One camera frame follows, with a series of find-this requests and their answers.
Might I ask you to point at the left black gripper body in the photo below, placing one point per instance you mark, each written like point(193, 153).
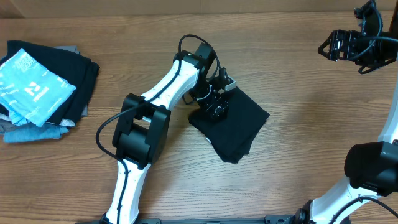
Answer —
point(204, 94)

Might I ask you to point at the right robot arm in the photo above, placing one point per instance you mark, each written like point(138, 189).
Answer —
point(370, 168)

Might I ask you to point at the folded light blue printed shirt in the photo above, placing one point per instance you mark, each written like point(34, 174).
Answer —
point(29, 91)

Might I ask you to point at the folded white grey garment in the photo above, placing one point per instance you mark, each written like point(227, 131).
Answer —
point(6, 123)

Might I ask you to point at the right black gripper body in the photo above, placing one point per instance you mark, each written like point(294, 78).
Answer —
point(376, 57)

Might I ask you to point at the black t-shirt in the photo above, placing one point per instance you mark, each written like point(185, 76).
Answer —
point(232, 137)

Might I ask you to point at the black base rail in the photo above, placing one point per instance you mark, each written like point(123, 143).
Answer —
point(268, 219)

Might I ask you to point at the folded blue heather shirt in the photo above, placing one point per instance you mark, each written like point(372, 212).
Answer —
point(24, 136)

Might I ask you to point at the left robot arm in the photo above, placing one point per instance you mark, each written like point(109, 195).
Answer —
point(143, 124)

